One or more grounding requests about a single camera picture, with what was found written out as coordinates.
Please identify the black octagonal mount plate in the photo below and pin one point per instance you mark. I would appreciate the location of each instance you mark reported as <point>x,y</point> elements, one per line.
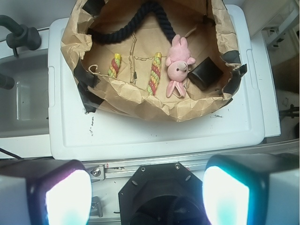
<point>163,194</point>

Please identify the white plastic bin lid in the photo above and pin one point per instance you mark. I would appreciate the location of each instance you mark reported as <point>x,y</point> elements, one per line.
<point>101,135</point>

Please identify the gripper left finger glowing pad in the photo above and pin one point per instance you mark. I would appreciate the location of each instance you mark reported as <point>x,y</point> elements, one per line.
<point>44,192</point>

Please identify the black rectangular block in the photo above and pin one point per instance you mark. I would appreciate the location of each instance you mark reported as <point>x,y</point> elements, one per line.
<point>205,74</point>

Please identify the brown paper bag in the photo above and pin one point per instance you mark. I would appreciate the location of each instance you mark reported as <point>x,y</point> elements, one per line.
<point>116,50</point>

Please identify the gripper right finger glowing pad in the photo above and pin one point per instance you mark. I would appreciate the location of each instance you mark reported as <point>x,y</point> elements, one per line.
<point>252,189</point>

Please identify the white sink basin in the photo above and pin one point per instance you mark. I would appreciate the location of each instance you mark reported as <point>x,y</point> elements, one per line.
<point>24,108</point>

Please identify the pink plush bunny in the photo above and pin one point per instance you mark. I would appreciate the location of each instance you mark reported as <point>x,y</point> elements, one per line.
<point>178,61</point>

